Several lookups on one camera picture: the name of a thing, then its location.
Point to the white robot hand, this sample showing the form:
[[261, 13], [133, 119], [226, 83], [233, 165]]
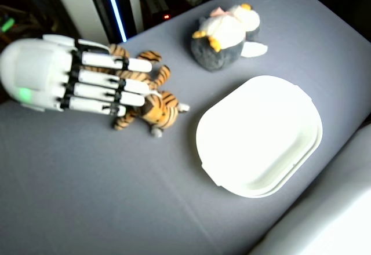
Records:
[[34, 72]]

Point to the orange striped tiger plush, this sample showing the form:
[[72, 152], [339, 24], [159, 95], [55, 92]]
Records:
[[160, 111]]

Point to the grey white penguin plush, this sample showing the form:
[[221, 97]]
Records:
[[220, 55]]

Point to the white oval plastic lid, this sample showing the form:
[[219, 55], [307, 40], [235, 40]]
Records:
[[255, 139]]

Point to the green glowing object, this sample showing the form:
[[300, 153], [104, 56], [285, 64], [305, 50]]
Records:
[[7, 24]]

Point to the white upright panel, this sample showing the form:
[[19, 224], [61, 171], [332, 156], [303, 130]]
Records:
[[75, 3]]

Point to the blue light strip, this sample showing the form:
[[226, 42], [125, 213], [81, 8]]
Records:
[[116, 8]]

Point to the grey table cloth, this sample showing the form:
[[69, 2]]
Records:
[[87, 194]]

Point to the black box with red light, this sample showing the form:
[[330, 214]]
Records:
[[166, 16]]

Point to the white rounded shell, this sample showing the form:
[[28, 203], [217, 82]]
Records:
[[327, 208]]

